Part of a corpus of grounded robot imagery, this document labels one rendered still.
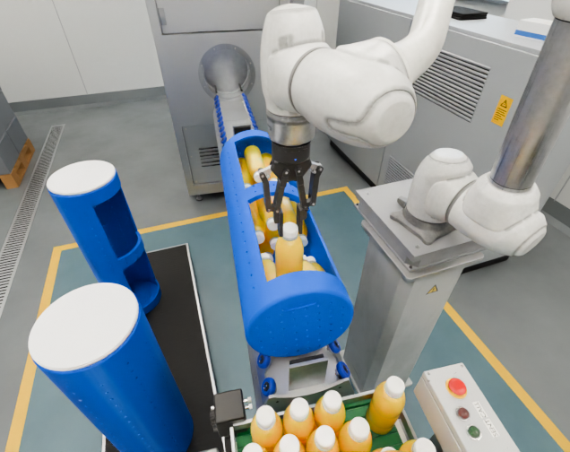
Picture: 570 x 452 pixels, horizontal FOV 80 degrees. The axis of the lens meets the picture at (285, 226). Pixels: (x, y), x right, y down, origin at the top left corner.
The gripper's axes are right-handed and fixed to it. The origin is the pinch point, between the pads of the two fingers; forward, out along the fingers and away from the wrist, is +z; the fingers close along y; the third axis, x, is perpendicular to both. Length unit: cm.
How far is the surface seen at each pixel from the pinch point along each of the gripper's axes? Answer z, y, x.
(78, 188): 31, 73, -77
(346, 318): 26.2, -12.8, 11.1
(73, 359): 32, 57, 4
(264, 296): 14.9, 7.8, 8.3
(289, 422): 29.4, 7.1, 31.0
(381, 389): 28.8, -14.8, 28.9
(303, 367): 31.3, 0.6, 18.8
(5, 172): 117, 210, -266
